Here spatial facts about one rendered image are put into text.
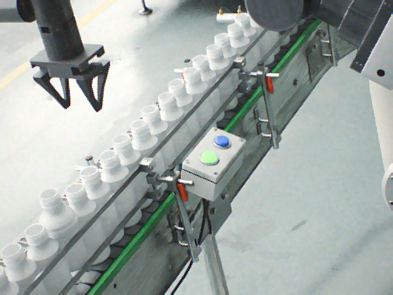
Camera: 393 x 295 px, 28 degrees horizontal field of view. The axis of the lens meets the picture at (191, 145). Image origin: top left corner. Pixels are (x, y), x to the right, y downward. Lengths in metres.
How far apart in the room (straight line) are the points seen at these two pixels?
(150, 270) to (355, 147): 2.07
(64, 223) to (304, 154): 2.27
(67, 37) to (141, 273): 0.63
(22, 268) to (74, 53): 0.41
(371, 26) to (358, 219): 2.28
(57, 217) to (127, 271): 0.22
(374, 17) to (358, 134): 2.77
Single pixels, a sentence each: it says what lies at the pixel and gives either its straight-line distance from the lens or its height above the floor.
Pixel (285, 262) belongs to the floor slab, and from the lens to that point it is 3.05.
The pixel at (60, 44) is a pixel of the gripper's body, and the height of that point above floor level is 1.52.
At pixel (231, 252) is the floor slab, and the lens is 3.14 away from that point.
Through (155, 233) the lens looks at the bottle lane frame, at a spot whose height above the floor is 0.97.
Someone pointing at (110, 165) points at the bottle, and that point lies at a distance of 1.59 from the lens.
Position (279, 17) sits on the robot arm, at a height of 1.57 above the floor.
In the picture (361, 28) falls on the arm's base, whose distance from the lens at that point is 0.97.
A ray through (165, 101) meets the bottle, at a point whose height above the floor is 1.16.
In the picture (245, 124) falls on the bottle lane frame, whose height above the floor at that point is 0.96.
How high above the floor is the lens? 1.94
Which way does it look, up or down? 30 degrees down
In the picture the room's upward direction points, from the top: 14 degrees counter-clockwise
